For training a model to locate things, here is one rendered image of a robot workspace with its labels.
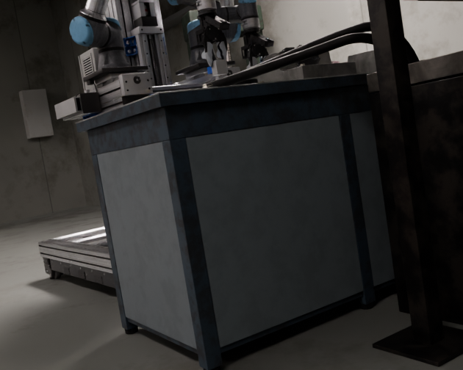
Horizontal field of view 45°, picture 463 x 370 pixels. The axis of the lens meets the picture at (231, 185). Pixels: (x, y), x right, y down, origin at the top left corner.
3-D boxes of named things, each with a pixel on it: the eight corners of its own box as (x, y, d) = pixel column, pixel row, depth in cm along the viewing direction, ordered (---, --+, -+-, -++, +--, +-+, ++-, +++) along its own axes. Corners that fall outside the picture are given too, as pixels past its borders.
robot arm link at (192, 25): (187, 50, 286) (183, 23, 285) (213, 47, 289) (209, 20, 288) (192, 45, 275) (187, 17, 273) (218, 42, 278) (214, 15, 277)
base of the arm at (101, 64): (92, 75, 255) (89, 53, 255) (123, 73, 264) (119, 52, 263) (106, 69, 243) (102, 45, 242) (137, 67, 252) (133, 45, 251)
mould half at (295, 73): (225, 103, 234) (220, 71, 233) (274, 98, 248) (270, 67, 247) (304, 83, 192) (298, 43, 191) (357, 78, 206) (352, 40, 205)
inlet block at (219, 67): (200, 80, 223) (198, 67, 223) (211, 79, 226) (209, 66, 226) (217, 74, 212) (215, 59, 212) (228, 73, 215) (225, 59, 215)
